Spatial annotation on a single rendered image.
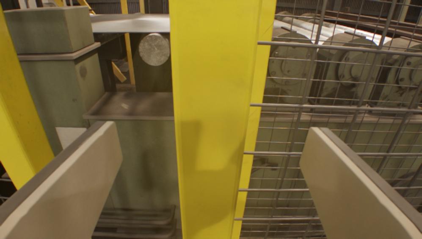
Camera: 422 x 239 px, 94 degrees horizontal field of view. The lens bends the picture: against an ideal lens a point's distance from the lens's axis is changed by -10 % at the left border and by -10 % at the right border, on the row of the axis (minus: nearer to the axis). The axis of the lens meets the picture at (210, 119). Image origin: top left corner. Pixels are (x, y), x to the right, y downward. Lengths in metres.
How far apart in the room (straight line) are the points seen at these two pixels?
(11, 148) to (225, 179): 0.29
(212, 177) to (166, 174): 1.10
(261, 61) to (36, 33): 0.93
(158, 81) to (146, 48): 2.04
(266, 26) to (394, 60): 0.94
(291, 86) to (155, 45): 0.70
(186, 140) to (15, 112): 0.25
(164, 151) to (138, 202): 0.45
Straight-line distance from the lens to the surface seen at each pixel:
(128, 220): 1.43
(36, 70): 1.21
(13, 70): 0.36
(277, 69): 1.03
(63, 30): 1.09
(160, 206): 1.48
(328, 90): 1.21
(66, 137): 1.31
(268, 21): 0.52
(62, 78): 1.15
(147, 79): 3.25
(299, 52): 1.05
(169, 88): 2.21
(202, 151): 0.16
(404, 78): 1.40
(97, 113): 1.14
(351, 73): 1.19
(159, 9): 3.71
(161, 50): 1.20
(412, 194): 1.93
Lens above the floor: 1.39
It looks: 30 degrees down
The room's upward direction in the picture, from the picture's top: 2 degrees clockwise
